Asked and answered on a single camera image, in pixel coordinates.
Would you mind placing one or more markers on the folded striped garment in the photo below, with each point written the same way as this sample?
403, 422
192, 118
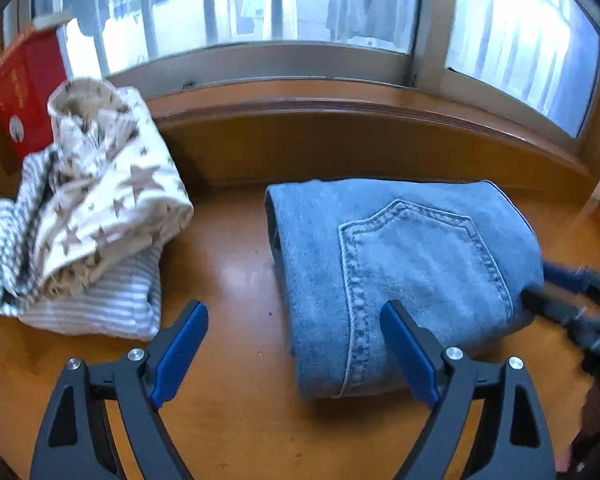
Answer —
105, 305

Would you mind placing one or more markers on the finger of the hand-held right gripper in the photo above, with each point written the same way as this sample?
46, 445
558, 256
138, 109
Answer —
562, 276
550, 305

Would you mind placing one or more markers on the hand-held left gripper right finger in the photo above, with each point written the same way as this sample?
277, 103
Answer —
410, 355

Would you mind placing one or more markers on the red gift box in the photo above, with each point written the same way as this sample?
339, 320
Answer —
25, 90

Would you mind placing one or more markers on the blue denim jeans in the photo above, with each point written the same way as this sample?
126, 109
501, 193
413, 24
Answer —
405, 245

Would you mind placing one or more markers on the crumpled grey striped cloth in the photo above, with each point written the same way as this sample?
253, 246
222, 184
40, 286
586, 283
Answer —
15, 240

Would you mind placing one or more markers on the cream star print cloth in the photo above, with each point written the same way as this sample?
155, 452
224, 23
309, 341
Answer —
130, 180

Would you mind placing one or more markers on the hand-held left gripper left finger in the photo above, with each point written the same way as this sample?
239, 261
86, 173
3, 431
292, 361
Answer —
180, 350

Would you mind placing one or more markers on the window with grey frame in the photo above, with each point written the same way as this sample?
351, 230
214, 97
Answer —
505, 35

